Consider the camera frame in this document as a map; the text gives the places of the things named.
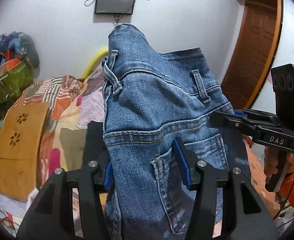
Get yellow curved pillow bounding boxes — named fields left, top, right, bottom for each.
left=81, top=48, right=108, bottom=79

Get brown wooden door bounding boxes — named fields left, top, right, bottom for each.
left=222, top=0, right=282, bottom=109

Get right hand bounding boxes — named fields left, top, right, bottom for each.
left=264, top=146, right=294, bottom=178

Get colourful patchwork bedsheet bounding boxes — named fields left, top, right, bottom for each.
left=11, top=68, right=113, bottom=238

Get blue denim jeans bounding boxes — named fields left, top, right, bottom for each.
left=103, top=24, right=251, bottom=239

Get pile of clothes and bags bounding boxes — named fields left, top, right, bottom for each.
left=0, top=31, right=40, bottom=120

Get black camera box right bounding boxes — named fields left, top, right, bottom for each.
left=271, top=63, right=294, bottom=131

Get wall mounted dark monitor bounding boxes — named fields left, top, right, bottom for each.
left=94, top=0, right=136, bottom=15

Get wooden headboard panel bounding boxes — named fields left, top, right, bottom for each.
left=0, top=102, right=49, bottom=201

